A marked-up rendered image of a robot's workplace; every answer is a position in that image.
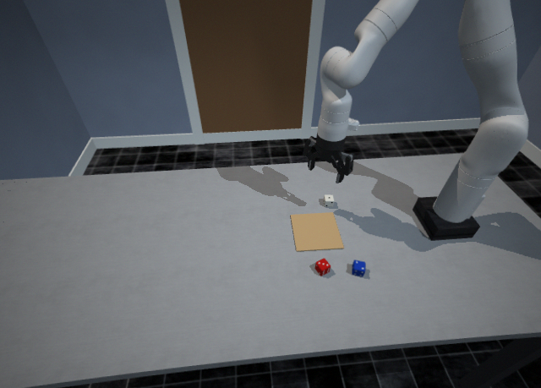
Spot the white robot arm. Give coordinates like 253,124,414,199
317,0,528,222

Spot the red die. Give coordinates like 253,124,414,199
315,259,331,276

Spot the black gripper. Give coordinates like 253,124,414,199
303,134,354,183

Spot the white die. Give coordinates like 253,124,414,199
323,195,334,207

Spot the tan square mat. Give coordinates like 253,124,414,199
291,212,344,252

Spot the blue die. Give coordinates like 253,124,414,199
352,260,365,276

